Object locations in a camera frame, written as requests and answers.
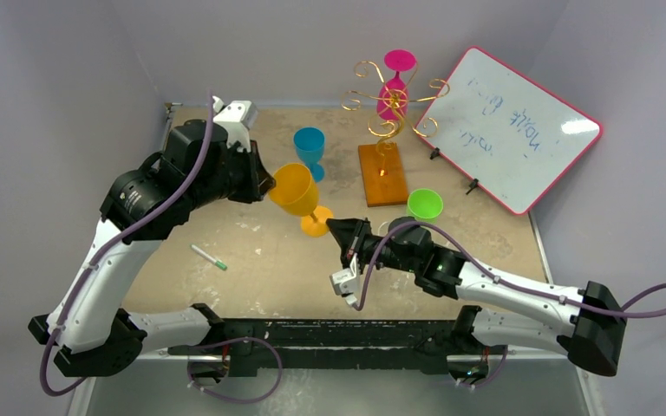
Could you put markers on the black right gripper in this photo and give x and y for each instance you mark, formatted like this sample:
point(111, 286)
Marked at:
point(358, 242)

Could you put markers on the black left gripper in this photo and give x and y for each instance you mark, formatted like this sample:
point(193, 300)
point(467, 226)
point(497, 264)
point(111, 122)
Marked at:
point(260, 181)

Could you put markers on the orange plastic wine glass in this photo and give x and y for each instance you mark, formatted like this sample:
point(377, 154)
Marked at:
point(296, 193)

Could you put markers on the pink plastic wine glass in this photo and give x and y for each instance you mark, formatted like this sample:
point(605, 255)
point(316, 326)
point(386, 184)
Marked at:
point(393, 96)

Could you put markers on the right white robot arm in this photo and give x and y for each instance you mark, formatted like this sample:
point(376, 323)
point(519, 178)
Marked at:
point(583, 324)

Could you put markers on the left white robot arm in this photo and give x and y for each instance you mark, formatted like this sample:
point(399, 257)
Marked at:
point(90, 334)

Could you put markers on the clear wine glass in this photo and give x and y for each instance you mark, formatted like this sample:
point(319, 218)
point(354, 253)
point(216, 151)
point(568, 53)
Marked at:
point(383, 227)

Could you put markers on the blue plastic wine glass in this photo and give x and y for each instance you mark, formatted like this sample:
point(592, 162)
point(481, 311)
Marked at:
point(309, 143)

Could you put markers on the green plastic wine glass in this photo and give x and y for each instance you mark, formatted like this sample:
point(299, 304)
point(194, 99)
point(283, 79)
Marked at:
point(424, 205)

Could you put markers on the green capped white marker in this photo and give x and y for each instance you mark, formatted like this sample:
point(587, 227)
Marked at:
point(208, 257)

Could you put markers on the pink framed whiteboard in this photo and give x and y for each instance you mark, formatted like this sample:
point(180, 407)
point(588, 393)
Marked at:
point(510, 136)

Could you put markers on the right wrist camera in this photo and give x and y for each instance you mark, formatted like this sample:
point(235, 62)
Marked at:
point(347, 281)

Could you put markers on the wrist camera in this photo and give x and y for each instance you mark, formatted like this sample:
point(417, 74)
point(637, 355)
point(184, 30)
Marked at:
point(347, 281)
point(237, 118)

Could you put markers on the gold wire glass rack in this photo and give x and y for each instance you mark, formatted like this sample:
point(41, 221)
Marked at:
point(382, 170)

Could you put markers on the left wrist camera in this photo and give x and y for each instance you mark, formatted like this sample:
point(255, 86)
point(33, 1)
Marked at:
point(237, 118)

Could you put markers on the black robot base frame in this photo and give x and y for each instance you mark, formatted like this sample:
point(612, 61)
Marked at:
point(431, 347)

